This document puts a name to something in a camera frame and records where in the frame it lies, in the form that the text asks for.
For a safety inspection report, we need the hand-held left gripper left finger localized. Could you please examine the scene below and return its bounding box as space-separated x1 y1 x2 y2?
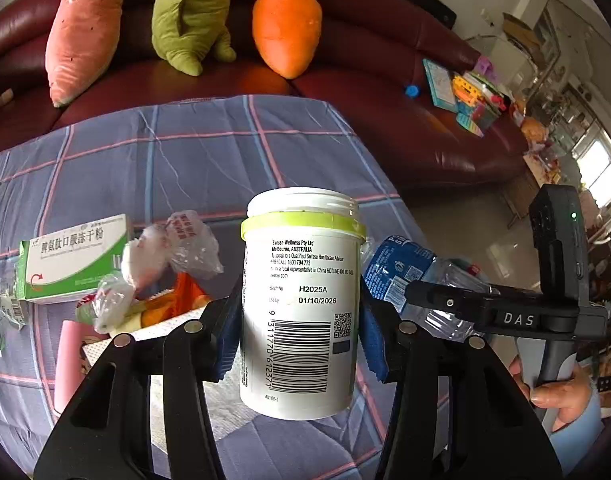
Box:
33 275 244 480

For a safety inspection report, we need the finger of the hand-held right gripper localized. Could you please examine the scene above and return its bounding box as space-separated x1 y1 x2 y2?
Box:
404 280 490 320

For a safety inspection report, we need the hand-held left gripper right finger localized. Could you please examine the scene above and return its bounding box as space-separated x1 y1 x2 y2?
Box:
358 290 565 480

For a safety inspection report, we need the clear plastic bottle blue label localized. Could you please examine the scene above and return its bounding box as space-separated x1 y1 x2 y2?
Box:
360 234 492 343

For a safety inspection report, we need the white supplement jar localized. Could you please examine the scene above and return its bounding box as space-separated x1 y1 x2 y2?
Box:
240 187 367 421

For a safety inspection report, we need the clear plastic bag red print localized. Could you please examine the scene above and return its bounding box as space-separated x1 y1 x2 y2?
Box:
93 210 225 333

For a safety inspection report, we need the person's right hand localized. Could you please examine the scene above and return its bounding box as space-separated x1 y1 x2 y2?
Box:
508 355 595 433

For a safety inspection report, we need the orange snack packet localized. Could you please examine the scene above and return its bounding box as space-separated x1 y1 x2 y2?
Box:
136 272 212 331

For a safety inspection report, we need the pink cylinder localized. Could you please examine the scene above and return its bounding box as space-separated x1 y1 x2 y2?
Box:
54 321 94 411

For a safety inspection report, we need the rainbow pop toy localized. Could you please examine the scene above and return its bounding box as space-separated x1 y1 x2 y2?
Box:
455 111 486 139

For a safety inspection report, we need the green white medicine box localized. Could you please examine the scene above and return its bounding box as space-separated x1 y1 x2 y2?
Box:
16 214 135 306

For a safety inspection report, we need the blue checked blanket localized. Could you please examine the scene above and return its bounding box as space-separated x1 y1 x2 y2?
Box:
0 95 417 480

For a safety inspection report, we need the yellow toy block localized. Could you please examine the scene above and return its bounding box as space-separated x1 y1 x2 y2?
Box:
452 74 479 107

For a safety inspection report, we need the teal picture book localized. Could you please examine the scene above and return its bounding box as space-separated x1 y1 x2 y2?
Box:
422 58 459 113

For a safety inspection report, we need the small clear wrapper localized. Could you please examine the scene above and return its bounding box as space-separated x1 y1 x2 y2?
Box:
0 287 30 356

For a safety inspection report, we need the cardboard box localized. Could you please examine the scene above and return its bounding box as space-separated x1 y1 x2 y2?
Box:
502 11 542 57

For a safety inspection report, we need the dark red leather sofa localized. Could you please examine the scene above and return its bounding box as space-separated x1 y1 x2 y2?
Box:
0 0 532 192

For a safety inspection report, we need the orange carrot plush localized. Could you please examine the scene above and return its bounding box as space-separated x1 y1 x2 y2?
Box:
252 0 323 80

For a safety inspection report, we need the green dinosaur plush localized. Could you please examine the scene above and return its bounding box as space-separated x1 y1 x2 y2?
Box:
152 0 239 77

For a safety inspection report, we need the pink carrot plush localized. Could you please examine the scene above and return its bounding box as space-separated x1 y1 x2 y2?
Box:
46 0 127 107

